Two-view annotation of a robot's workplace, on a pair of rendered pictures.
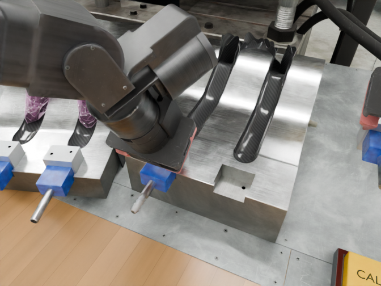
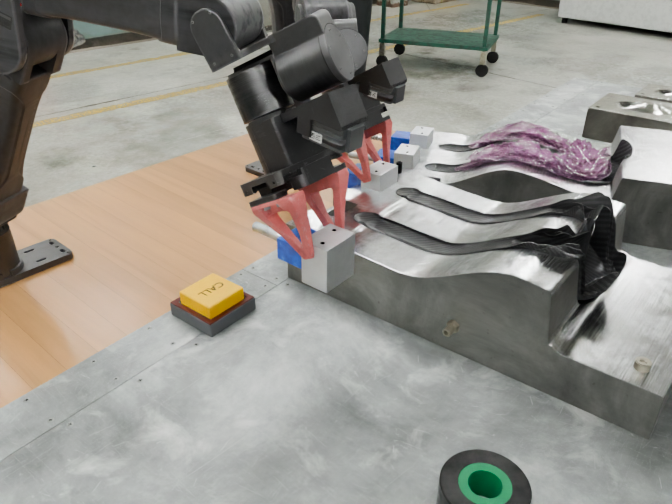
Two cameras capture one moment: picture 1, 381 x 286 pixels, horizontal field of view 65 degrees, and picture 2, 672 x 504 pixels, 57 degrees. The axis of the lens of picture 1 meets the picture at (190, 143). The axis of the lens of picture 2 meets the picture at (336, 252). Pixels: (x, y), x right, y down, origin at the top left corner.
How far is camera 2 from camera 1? 0.98 m
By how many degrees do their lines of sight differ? 79
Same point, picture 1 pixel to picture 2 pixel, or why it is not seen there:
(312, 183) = (352, 328)
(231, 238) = not seen: hidden behind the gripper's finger
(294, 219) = (308, 297)
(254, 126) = (421, 241)
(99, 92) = not seen: hidden behind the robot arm
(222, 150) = (378, 207)
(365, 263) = (225, 291)
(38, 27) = not seen: outside the picture
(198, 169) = (356, 193)
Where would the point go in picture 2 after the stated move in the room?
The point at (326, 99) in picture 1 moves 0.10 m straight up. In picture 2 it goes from (573, 430) to (594, 356)
